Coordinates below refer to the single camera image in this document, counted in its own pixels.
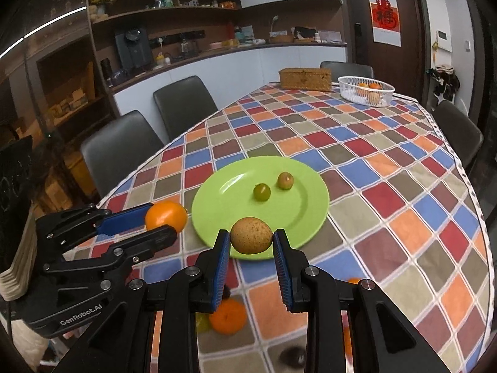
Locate hanging bags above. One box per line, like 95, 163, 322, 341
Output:
426, 65, 461, 100

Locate dark purple fruit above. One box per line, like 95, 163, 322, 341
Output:
280, 347, 308, 368

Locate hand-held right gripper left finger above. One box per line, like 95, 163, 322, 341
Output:
50, 229, 234, 373

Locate brown round fruit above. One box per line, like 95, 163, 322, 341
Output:
230, 217, 273, 255

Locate dark brown door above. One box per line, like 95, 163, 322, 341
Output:
341, 0, 432, 102

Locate green plate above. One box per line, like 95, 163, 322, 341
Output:
191, 156, 331, 261

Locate checkered tablecloth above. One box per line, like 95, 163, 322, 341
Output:
62, 81, 490, 373

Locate wooden shelf cabinet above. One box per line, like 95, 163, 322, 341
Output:
86, 0, 348, 94

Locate woven wicker box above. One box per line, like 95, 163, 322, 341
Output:
278, 67, 333, 91

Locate glass kettle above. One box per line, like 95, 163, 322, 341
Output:
178, 36, 199, 57

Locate red wall calendar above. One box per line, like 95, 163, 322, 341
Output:
367, 0, 402, 46

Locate black coffee machine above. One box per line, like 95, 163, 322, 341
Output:
114, 27, 151, 72

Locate dark leather chair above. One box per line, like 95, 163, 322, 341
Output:
80, 110, 166, 200
431, 100, 484, 168
153, 76, 219, 141
319, 61, 375, 81

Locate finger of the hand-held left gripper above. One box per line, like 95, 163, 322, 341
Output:
43, 225, 179, 285
35, 202, 155, 250

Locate white wall panel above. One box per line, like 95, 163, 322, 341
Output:
435, 30, 453, 52

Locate white plastic basket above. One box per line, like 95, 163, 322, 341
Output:
337, 76, 396, 107

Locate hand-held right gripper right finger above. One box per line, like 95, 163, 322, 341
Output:
273, 229, 453, 373

